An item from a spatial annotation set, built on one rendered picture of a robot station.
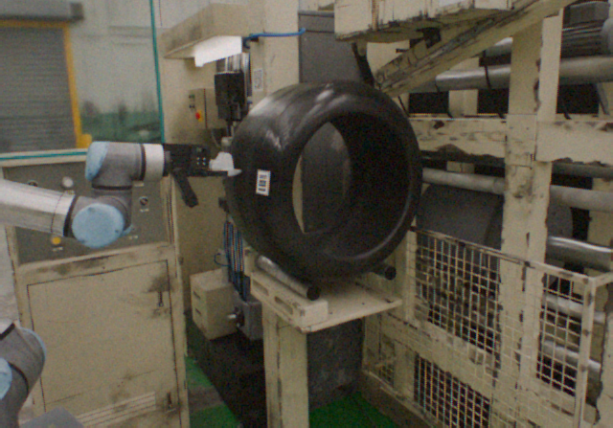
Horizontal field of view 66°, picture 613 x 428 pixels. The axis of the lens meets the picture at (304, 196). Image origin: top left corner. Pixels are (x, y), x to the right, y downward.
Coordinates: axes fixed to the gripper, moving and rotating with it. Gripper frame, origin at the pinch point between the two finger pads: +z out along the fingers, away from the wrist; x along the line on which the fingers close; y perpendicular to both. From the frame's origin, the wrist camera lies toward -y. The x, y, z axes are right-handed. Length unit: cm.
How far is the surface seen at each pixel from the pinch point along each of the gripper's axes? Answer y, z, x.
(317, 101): 20.9, 16.9, -11.3
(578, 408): -50, 70, -61
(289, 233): -14.2, 10.9, -12.4
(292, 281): -31.1, 18.8, -2.4
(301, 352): -70, 41, 25
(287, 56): 37, 26, 25
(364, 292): -38, 48, -1
